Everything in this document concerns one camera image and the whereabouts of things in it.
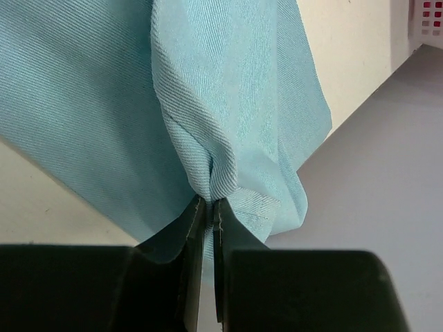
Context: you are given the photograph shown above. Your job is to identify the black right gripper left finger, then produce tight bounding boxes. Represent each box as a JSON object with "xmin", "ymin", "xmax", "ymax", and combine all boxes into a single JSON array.
[{"xmin": 1, "ymin": 197, "xmax": 206, "ymax": 331}]

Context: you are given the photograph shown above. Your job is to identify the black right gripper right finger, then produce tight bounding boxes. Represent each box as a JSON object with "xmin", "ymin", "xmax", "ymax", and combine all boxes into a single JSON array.
[{"xmin": 213, "ymin": 199, "xmax": 409, "ymax": 331}]

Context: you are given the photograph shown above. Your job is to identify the white plastic basket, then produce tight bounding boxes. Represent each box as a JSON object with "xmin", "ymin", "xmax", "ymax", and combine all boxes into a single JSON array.
[{"xmin": 410, "ymin": 0, "xmax": 443, "ymax": 49}]

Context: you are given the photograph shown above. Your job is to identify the light blue trousers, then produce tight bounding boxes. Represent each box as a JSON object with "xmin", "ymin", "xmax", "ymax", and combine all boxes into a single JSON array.
[{"xmin": 0, "ymin": 0, "xmax": 334, "ymax": 288}]

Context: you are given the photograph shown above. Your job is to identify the pink trousers in basket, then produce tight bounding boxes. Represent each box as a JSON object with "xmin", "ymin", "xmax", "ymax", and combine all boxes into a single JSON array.
[{"xmin": 419, "ymin": 0, "xmax": 442, "ymax": 37}]

